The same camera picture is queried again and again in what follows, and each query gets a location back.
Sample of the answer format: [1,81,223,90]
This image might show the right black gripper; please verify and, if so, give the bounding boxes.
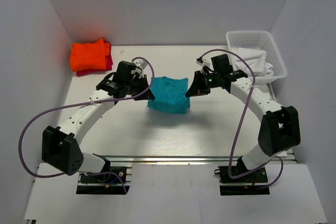
[186,70,221,97]

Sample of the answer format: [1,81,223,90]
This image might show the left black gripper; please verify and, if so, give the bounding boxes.
[125,74,155,101]

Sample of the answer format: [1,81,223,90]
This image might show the teal t-shirt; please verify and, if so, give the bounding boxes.
[147,76,191,114]

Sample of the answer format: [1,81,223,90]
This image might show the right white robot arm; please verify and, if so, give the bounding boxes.
[185,53,300,182]

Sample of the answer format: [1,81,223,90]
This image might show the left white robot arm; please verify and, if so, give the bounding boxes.
[41,57,155,182]

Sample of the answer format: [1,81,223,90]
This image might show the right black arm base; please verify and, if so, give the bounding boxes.
[214,166,270,196]

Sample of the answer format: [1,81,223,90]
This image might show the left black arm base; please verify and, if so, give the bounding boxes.
[76,165,132,195]

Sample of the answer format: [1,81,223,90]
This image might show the red folded t-shirt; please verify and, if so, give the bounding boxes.
[76,41,113,77]

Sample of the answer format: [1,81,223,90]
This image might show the white crumpled t-shirt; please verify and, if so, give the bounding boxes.
[236,47,274,77]

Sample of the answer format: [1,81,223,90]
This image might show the orange folded t-shirt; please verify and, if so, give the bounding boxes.
[70,38,111,72]

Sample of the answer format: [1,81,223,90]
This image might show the white plastic basket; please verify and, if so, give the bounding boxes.
[226,30,287,84]

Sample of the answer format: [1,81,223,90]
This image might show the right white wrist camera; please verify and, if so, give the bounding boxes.
[196,57,212,73]

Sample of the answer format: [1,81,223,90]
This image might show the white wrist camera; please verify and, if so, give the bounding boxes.
[132,59,148,69]
[196,57,212,73]

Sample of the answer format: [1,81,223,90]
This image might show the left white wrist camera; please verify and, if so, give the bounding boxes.
[132,59,148,69]

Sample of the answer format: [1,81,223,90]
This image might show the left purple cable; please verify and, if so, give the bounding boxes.
[17,56,155,194]

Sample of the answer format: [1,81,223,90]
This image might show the purple cable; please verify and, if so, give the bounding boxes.
[17,56,155,194]
[199,48,284,189]

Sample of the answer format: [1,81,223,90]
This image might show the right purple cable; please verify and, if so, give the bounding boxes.
[199,48,284,189]

